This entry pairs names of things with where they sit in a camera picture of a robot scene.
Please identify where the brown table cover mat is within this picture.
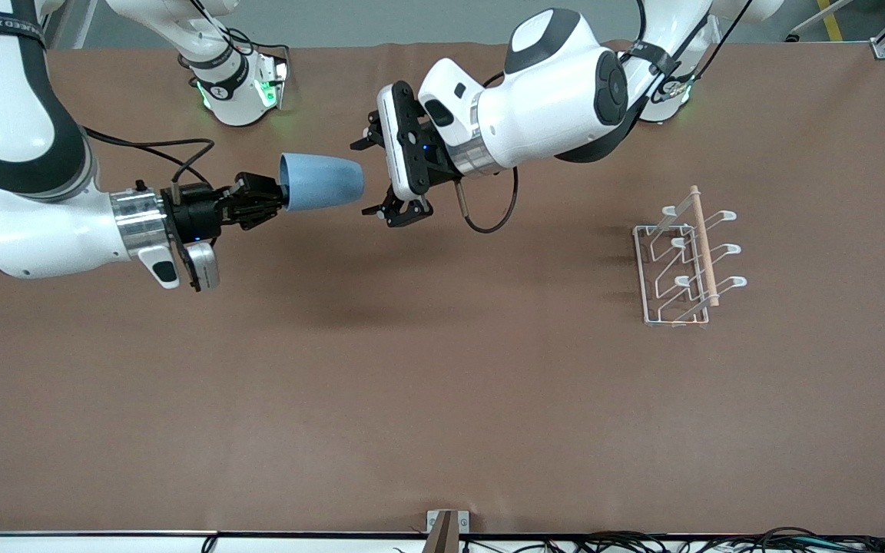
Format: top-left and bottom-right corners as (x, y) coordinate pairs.
(0, 40), (885, 536)

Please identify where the grey metal rod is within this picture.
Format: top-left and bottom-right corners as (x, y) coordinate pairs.
(786, 0), (855, 42)

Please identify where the black right base cable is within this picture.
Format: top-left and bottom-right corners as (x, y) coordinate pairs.
(180, 0), (292, 59)

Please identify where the metal right base connector plate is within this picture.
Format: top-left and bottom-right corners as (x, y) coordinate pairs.
(254, 55), (292, 110)

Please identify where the blue plastic cup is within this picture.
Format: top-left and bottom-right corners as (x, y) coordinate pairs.
(280, 152), (366, 214)

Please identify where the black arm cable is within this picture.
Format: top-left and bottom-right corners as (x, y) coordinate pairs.
(456, 164), (520, 234)
(80, 126), (217, 190)

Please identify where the white wire cup holder rack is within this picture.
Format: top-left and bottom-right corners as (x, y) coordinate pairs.
(633, 185), (748, 329)

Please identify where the black cable bundle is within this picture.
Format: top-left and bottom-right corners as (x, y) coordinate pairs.
(393, 526), (885, 553)

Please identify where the metal camera pole bracket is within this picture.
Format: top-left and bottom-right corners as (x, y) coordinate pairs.
(421, 509), (471, 553)

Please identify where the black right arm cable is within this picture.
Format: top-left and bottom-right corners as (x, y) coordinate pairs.
(80, 126), (217, 190)

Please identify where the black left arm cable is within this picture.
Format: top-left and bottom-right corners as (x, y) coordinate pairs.
(456, 164), (520, 234)

